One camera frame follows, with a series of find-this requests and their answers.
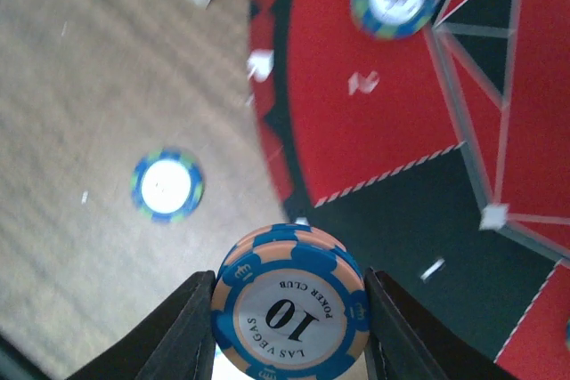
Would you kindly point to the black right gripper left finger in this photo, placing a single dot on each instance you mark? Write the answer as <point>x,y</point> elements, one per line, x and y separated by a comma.
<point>175,341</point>

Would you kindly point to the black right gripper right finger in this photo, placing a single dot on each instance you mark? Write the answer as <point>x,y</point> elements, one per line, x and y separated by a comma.
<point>409,342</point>

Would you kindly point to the orange blue 10 chip stack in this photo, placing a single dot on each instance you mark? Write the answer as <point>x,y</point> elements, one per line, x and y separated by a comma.
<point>290,303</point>

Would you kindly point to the green blue 50 chip stack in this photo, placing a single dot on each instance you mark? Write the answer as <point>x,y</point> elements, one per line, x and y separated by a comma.
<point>167,185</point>

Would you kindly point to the round red black poker mat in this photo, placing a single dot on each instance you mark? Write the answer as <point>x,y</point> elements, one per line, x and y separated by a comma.
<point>441,158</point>

